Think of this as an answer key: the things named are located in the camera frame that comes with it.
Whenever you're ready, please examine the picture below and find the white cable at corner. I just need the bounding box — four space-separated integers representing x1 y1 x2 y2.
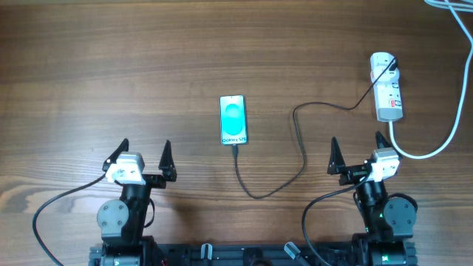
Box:
423 0 473 13

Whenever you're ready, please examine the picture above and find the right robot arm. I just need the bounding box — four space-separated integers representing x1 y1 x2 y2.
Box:
327 132 418 266

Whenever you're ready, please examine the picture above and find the Galaxy S25 smartphone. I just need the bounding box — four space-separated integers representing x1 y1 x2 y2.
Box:
220 95 248 146

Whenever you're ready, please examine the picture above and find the black USB charging cable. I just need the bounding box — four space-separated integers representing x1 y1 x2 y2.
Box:
231 56 399 200

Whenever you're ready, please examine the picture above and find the white power strip cord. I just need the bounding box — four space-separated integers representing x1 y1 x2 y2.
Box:
388 0 473 160

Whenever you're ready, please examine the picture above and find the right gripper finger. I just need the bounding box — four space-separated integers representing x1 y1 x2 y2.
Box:
327 137 347 175
375 131 391 149

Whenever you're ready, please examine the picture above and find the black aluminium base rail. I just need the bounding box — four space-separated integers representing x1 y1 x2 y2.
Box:
88 241 418 266

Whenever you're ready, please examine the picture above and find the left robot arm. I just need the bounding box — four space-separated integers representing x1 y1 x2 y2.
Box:
89 138 177 266

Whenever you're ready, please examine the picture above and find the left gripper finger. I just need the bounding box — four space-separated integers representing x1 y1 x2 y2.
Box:
158 140 177 182
102 138 129 171

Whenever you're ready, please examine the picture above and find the white power strip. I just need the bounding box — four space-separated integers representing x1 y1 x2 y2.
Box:
370 52 403 122

